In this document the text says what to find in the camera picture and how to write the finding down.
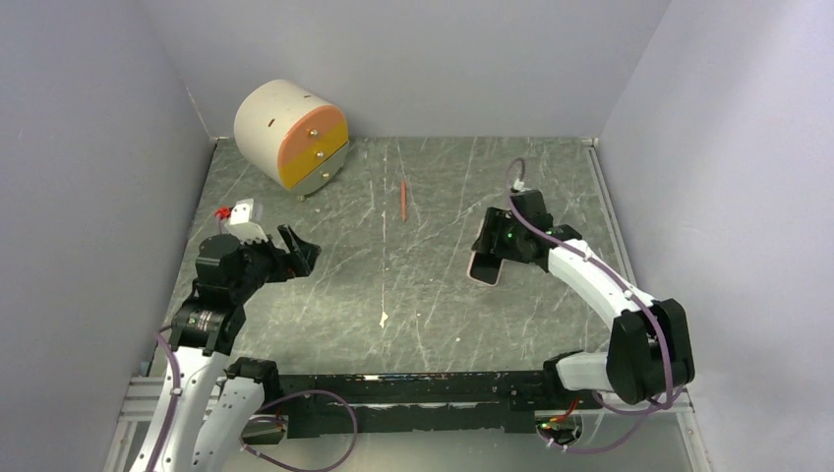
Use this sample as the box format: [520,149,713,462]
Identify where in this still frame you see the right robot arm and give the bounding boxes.
[468,190,695,408]

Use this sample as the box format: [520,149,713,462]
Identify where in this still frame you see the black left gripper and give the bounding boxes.
[230,222,320,301]

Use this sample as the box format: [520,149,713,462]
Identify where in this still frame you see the pink phone case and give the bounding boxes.
[466,219,504,287]

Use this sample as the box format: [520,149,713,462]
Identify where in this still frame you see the red-brown pencil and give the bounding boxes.
[400,179,408,222]

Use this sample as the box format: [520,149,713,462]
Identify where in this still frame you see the black screen white phone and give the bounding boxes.
[467,252,503,286]

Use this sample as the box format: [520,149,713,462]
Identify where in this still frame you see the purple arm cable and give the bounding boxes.
[505,157,685,456]
[143,214,362,472]

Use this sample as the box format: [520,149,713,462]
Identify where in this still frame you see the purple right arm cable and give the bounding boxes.
[505,157,685,456]

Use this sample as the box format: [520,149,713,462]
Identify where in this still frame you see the black base crossbar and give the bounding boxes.
[278,371,585,439]

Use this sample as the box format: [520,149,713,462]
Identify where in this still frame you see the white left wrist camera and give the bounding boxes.
[224,199,268,244]

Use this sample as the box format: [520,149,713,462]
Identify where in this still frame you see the white round drawer cabinet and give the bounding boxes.
[233,80,349,198]

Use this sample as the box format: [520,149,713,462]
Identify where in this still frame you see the aluminium frame rail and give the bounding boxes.
[103,368,711,472]

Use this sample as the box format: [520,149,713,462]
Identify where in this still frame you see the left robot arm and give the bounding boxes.
[131,223,322,471]

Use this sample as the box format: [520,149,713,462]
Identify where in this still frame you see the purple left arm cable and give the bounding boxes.
[143,214,362,472]

